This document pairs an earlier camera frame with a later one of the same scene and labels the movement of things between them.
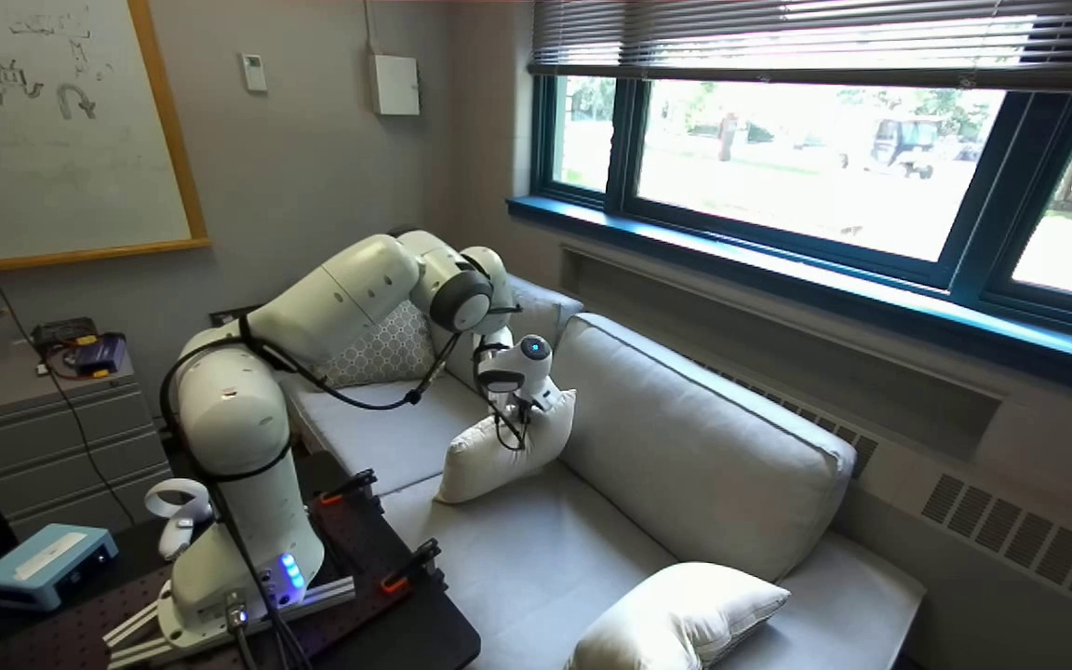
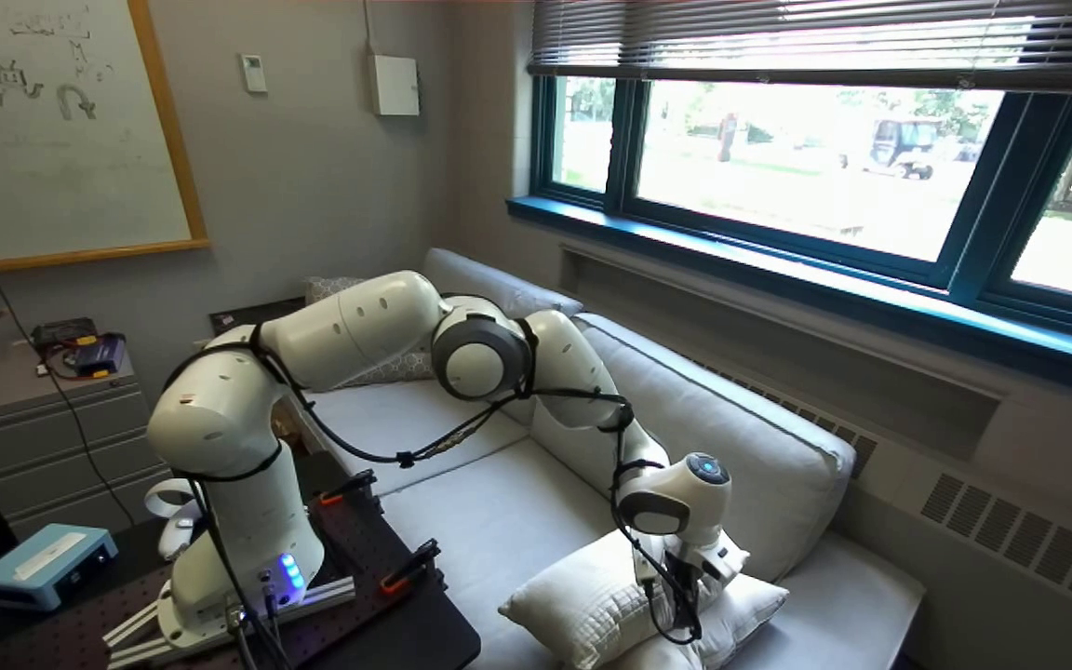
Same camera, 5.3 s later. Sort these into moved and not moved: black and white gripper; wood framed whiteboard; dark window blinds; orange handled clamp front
Moved: black and white gripper
Not moved: wood framed whiteboard; orange handled clamp front; dark window blinds
